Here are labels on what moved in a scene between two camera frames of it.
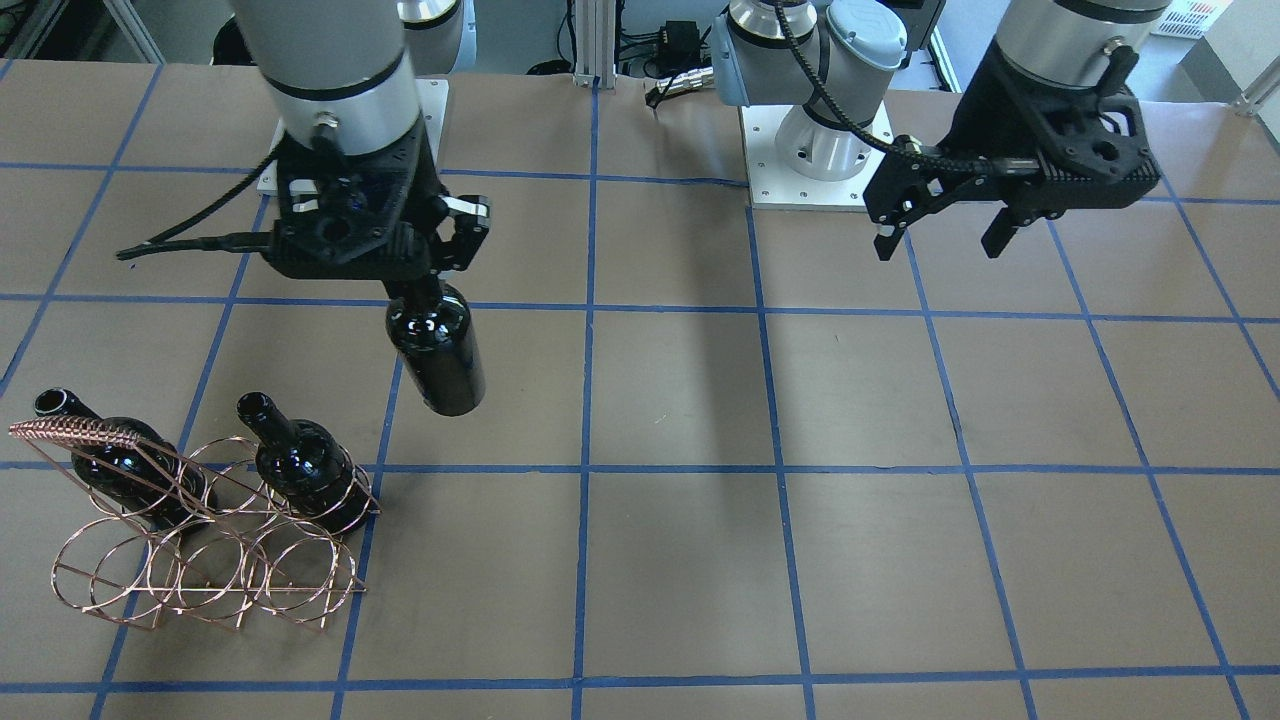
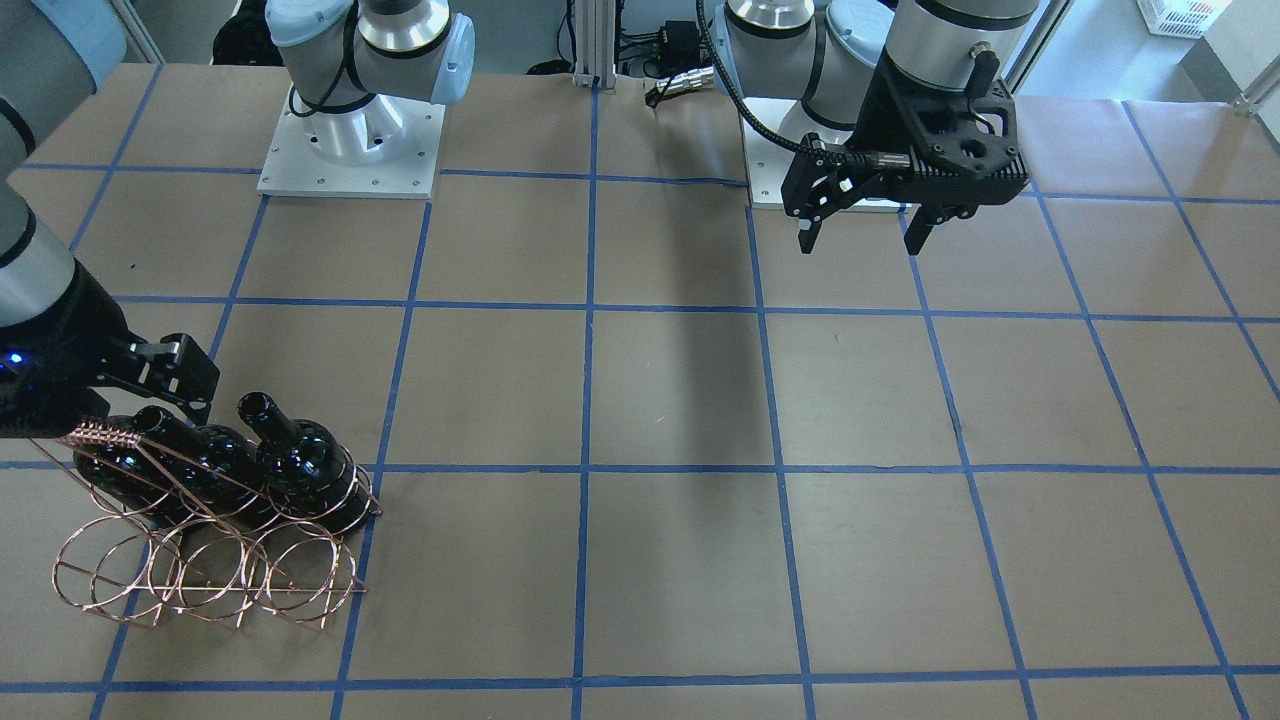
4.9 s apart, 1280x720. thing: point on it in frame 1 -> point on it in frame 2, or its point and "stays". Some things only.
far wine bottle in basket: x=150 y=478 stays
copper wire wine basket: x=216 y=538 stays
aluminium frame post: x=595 y=43 stays
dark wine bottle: x=433 y=334 -> x=220 y=469
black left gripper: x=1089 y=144 -> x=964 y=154
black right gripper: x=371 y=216 -> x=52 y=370
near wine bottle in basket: x=305 y=467 stays
